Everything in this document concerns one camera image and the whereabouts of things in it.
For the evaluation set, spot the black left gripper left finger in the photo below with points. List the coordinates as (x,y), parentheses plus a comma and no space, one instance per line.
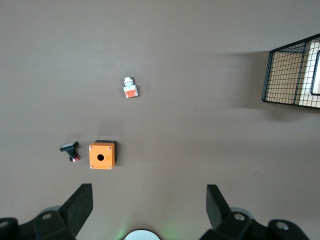
(75,210)

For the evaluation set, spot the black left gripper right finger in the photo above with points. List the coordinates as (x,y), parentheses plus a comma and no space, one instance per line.
(217,210)

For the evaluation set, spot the black push button white cap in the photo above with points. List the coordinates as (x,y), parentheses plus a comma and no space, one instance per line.
(69,147)

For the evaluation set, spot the orange button enclosure box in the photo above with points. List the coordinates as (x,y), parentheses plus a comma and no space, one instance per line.
(96,162)

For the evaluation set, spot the white orange green-top switch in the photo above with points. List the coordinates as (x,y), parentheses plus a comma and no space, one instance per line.
(130,89)

